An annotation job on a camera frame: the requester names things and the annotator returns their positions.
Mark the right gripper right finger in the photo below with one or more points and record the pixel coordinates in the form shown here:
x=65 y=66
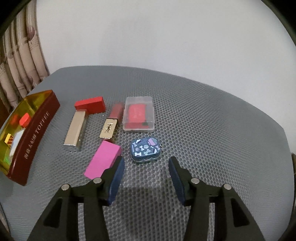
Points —
x=233 y=220

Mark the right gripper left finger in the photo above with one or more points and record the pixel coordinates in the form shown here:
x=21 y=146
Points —
x=59 y=220

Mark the pink rectangular block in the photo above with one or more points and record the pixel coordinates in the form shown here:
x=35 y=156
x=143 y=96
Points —
x=103 y=159

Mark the gold metallic bar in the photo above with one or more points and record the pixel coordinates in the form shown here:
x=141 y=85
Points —
x=74 y=137

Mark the blue patterned small tin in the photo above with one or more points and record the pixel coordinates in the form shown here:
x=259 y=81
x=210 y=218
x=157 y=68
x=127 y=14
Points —
x=145 y=149

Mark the red gold lipstick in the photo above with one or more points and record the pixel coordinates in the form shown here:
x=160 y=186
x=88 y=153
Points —
x=112 y=121

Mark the red rectangular block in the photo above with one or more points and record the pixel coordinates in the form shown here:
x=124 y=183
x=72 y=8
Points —
x=91 y=105

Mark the clear case with red insert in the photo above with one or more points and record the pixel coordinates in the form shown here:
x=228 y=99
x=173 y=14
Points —
x=138 y=115

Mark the light blue white block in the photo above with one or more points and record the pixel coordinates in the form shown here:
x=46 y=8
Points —
x=16 y=141

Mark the gold wrapped small block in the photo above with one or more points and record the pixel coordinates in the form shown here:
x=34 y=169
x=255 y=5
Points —
x=9 y=139

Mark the gold toffee tin box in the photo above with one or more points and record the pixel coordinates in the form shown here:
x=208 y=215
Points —
x=42 y=107

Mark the orange red block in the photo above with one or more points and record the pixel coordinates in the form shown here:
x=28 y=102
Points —
x=25 y=120

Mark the grey mesh mat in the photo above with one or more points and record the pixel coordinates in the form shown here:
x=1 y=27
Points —
x=218 y=137

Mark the beige patterned curtain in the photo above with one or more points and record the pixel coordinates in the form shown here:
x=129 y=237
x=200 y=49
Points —
x=23 y=65

